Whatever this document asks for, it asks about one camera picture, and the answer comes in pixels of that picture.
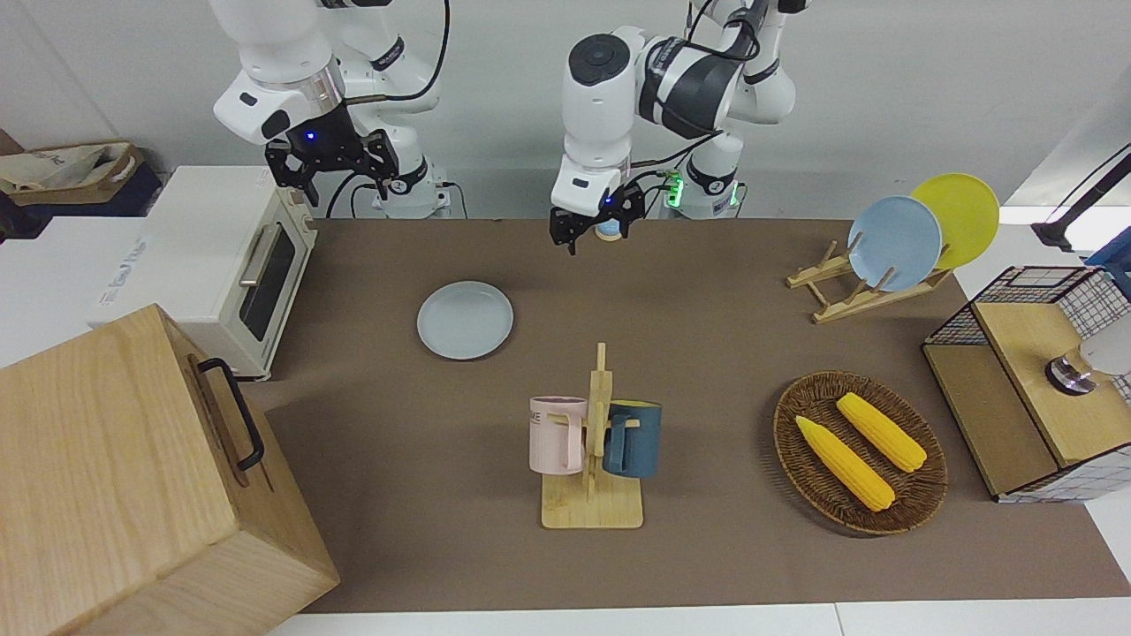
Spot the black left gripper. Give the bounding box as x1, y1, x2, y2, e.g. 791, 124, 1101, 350
549, 183, 647, 258

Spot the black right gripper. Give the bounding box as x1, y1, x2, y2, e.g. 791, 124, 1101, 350
266, 103, 401, 209

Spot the gray round plate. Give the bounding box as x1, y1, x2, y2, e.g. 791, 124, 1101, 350
415, 280, 515, 362

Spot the wooden plate rack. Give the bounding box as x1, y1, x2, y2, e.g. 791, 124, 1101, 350
786, 239, 953, 325

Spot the light blue plate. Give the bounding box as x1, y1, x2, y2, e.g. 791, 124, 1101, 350
847, 195, 945, 293

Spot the yellow plate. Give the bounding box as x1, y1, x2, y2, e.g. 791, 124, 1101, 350
909, 171, 1002, 271

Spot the brown table mat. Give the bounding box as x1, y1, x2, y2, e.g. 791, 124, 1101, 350
256, 216, 1131, 616

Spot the white toaster oven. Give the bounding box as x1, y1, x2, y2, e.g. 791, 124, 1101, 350
86, 164, 320, 383

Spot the pink mug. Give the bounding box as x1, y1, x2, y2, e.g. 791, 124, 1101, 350
528, 395, 590, 476

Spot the dark blue mug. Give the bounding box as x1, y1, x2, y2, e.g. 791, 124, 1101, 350
603, 399, 664, 481

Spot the cardboard box with bag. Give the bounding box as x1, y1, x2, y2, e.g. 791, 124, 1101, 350
0, 140, 144, 208

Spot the wooden mug tree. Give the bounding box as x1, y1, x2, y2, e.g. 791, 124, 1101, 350
540, 342, 645, 531

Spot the brown wicker basket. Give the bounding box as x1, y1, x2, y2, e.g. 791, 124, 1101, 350
772, 370, 949, 537

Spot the long yellow corn cob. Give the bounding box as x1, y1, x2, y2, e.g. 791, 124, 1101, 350
794, 414, 897, 513

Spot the short yellow corn cob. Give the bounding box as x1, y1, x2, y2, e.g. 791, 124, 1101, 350
836, 391, 929, 474

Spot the wooden cabinet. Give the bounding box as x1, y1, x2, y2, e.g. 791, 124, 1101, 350
0, 302, 342, 636

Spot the black stand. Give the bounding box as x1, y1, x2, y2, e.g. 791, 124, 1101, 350
1029, 145, 1131, 254

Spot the white and silver cylindrical object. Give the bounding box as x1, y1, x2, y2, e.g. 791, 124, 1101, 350
1045, 330, 1131, 397

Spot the blue object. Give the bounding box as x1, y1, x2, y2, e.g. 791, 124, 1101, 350
1084, 224, 1131, 299

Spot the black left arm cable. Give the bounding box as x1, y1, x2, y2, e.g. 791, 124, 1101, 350
623, 0, 771, 191

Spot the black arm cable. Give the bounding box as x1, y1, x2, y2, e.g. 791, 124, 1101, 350
623, 0, 771, 191
340, 0, 452, 109

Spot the toaster oven door handle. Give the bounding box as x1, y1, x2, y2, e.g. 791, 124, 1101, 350
238, 223, 283, 289

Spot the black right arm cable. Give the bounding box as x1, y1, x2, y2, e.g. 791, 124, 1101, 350
340, 0, 452, 109

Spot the black cabinet handle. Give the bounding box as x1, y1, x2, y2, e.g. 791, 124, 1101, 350
195, 356, 267, 473

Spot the wire shelf with wooden boards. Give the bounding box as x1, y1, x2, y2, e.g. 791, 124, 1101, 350
921, 264, 1131, 505

